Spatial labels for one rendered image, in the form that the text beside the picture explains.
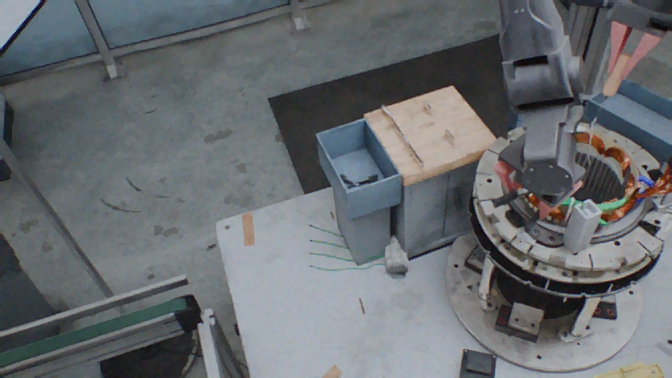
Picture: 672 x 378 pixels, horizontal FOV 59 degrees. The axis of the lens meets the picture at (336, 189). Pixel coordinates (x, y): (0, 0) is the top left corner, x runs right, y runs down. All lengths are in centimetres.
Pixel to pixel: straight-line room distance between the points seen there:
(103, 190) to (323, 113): 103
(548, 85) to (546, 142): 7
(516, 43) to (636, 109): 66
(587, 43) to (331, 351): 85
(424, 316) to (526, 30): 70
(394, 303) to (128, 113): 209
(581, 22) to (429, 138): 44
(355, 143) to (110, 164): 179
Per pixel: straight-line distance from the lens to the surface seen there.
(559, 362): 123
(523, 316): 121
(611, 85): 91
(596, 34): 142
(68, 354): 144
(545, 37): 71
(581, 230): 94
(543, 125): 74
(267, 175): 257
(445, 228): 130
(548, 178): 74
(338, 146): 122
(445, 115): 120
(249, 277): 133
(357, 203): 110
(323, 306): 127
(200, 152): 275
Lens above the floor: 188
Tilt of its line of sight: 50 degrees down
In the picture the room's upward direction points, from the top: 7 degrees counter-clockwise
